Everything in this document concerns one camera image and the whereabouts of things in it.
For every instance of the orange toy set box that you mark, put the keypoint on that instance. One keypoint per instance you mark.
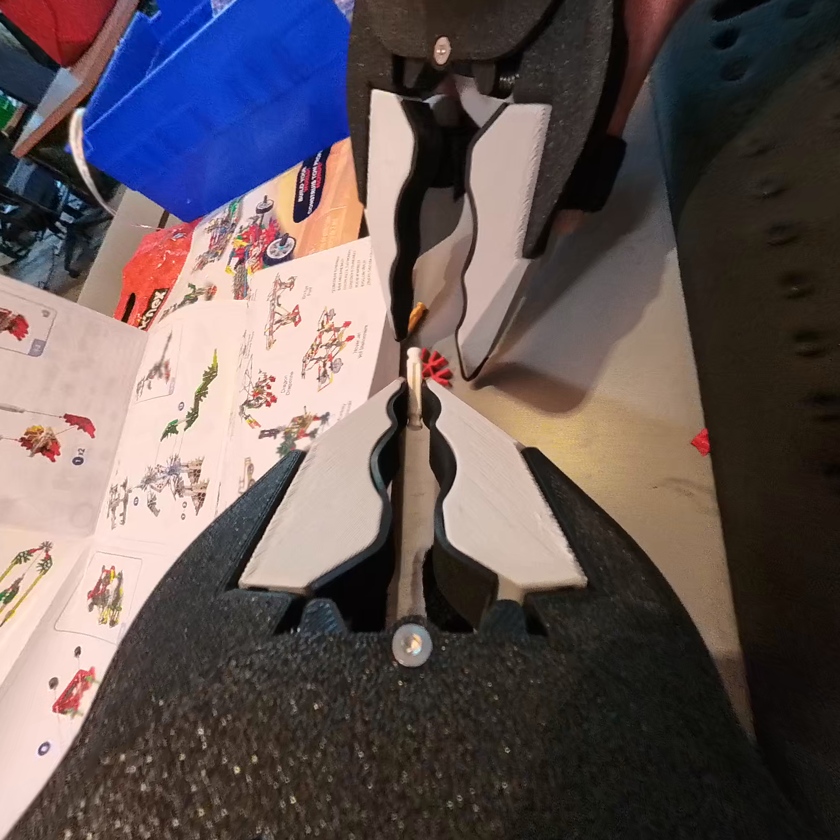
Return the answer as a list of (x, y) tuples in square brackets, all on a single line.
[(328, 190)]

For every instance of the black dimpled mat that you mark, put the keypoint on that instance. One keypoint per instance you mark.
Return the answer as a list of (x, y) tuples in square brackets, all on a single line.
[(774, 328)]

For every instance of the yellow plastic connector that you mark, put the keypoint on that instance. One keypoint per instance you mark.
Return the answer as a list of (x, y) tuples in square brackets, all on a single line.
[(417, 315)]

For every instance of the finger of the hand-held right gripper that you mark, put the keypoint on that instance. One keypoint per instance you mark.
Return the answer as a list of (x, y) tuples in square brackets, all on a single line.
[(384, 197), (505, 216)]

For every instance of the red plastic connector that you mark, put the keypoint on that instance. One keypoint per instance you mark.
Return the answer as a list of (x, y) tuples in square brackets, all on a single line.
[(438, 366)]

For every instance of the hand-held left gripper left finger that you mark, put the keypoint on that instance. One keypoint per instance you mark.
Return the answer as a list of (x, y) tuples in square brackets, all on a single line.
[(328, 512)]

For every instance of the white plastic rod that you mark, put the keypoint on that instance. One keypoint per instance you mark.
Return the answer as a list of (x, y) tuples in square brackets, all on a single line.
[(413, 374)]

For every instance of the small red plastic piece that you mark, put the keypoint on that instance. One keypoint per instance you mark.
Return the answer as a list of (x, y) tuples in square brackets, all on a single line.
[(701, 441)]

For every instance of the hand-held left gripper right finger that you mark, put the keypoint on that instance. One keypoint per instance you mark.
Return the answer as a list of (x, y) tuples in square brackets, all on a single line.
[(505, 518)]

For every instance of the blue plastic bin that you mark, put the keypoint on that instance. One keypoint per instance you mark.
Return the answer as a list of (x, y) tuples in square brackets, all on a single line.
[(216, 111)]

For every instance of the person's right hand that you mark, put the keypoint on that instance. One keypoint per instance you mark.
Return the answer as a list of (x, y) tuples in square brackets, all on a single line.
[(649, 52)]

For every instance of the wooden edged desk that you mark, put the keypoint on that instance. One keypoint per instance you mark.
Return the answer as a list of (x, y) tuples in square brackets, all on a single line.
[(79, 79)]

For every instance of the white instruction booklet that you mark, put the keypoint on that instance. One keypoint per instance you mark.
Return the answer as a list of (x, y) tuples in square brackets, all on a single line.
[(197, 367)]

